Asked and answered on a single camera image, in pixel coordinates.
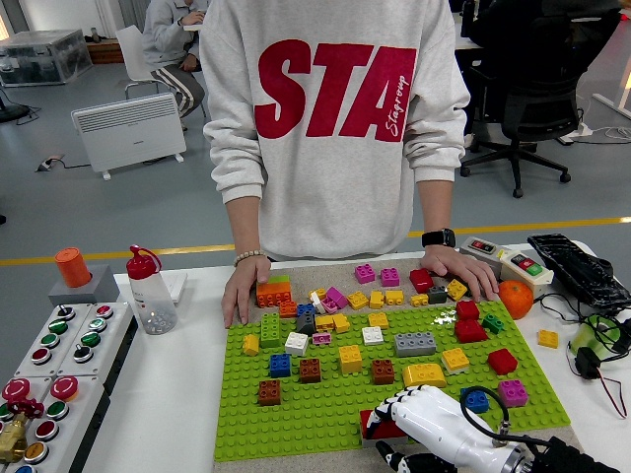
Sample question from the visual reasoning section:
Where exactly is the person's left hand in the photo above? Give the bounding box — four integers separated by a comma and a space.
419, 244, 501, 304

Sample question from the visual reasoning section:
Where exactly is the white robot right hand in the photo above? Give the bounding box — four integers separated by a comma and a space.
369, 385, 532, 473

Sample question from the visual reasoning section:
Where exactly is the person's right hand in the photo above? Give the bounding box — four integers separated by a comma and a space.
221, 254, 274, 329

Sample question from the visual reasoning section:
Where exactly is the large red brick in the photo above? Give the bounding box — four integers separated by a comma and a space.
359, 408, 408, 439

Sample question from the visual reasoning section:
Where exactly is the green studded baseplate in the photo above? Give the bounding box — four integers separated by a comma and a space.
212, 301, 572, 463

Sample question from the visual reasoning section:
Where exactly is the orange eight-stud brick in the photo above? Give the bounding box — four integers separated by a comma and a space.
255, 284, 293, 309

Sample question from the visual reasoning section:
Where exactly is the black wristwatch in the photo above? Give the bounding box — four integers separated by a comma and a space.
421, 227, 457, 248

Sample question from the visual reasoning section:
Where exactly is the red brick with white marks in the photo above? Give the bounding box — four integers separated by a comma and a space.
408, 268, 435, 295

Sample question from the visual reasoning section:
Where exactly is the yellow curved brick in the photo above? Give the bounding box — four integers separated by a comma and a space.
402, 363, 448, 389

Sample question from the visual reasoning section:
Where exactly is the tall green brick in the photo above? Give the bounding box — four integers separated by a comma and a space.
259, 312, 281, 349

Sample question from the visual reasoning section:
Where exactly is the yellow brick on white brick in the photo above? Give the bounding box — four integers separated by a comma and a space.
441, 347, 470, 375

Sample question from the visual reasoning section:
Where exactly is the red sloped brick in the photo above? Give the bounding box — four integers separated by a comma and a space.
454, 318, 489, 344

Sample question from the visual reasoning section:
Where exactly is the orange fruit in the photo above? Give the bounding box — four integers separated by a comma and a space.
497, 279, 536, 320

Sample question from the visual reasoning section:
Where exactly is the grey-brown table mat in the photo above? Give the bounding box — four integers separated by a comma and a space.
231, 254, 597, 473

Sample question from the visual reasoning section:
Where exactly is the clear bottle with red cap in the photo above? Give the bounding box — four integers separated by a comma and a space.
126, 244, 178, 336

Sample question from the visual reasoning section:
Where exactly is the tall yellow brick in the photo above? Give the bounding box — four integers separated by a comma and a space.
338, 344, 363, 374

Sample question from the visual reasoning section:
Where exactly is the black plastic tray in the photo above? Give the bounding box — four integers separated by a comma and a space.
526, 233, 631, 309

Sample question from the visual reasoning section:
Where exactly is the person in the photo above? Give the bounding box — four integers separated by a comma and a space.
199, 0, 472, 262
141, 0, 208, 119
465, 0, 620, 149

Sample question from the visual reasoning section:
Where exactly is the grey block holder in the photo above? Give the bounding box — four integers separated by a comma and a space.
47, 263, 121, 307

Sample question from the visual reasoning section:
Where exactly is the translucent green tape roll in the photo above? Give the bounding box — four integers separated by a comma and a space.
569, 314, 625, 364

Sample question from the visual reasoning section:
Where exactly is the grey four-button control box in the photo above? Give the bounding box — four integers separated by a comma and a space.
57, 300, 137, 395
13, 301, 94, 380

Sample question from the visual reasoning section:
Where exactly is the orange cylinder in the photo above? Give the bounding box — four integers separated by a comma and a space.
54, 246, 94, 289

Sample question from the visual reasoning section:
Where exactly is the white power strip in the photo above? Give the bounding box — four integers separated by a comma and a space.
560, 122, 596, 146

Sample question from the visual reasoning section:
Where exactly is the black office chair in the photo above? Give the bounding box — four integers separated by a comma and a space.
460, 12, 620, 199

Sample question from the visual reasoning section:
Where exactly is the white panel heater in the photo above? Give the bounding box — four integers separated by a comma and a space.
71, 92, 188, 181

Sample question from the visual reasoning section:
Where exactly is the grey emergency stop box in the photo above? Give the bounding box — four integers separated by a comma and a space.
0, 376, 53, 473
12, 374, 112, 473

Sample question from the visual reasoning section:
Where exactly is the white desk leg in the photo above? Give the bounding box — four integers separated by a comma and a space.
594, 48, 631, 122

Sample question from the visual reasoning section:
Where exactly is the white desk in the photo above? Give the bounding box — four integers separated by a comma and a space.
453, 24, 482, 50

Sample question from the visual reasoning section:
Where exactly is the white chair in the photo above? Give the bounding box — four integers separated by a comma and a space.
115, 24, 167, 100

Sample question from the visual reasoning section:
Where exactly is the brown wooden pallet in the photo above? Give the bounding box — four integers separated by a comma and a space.
87, 38, 124, 64

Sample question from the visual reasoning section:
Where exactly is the black round floor base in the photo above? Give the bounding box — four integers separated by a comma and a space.
0, 91, 31, 124

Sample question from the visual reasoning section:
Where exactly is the grey metal case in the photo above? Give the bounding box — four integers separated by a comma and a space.
0, 28, 95, 88

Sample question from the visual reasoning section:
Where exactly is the grey red-black switch box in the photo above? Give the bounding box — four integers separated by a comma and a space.
458, 235, 509, 270

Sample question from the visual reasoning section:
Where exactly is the beaded bracelet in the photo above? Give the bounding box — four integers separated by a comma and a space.
233, 249, 267, 268

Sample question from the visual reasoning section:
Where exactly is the beige red-green switch box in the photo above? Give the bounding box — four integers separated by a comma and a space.
497, 249, 556, 288

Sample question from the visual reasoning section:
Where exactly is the white wall switch plate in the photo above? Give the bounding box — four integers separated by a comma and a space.
165, 273, 189, 304

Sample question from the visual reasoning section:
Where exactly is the black adapter with thin wires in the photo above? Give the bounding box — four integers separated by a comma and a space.
566, 344, 631, 420

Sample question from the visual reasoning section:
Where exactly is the black cord with plug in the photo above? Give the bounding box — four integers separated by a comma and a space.
534, 291, 631, 356

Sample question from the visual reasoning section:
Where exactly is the brass valve with red handle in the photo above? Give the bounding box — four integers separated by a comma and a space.
0, 397, 45, 464

